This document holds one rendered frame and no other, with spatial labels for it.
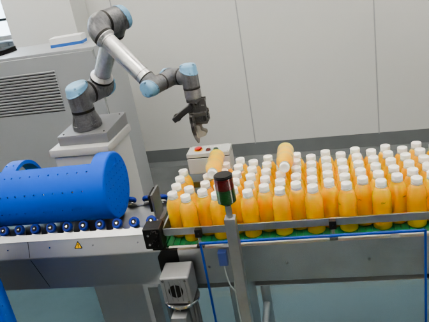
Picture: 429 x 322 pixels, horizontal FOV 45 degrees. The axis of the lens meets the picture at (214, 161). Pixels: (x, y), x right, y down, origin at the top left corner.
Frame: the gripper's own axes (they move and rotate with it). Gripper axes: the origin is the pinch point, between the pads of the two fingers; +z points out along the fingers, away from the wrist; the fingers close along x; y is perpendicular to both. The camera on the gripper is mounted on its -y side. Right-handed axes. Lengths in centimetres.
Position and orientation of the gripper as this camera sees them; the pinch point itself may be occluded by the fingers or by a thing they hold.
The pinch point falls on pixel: (196, 140)
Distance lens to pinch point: 236.4
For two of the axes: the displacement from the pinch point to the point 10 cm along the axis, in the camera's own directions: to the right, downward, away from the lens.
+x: 1.5, -4.0, 9.0
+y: 9.8, -0.9, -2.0
